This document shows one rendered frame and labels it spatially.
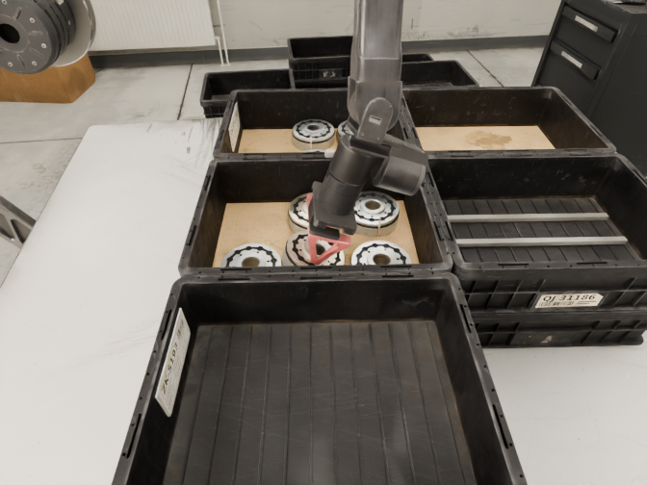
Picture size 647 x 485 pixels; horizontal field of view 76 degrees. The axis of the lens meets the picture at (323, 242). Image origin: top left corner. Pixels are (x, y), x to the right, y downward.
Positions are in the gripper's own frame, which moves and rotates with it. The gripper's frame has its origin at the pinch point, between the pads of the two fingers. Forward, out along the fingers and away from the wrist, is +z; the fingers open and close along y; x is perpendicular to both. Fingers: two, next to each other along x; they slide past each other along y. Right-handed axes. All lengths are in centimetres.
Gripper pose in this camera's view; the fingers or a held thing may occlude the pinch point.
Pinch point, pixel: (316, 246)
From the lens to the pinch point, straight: 69.0
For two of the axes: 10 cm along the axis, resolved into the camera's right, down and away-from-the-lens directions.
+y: -0.4, -6.6, 7.5
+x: -9.5, -2.2, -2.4
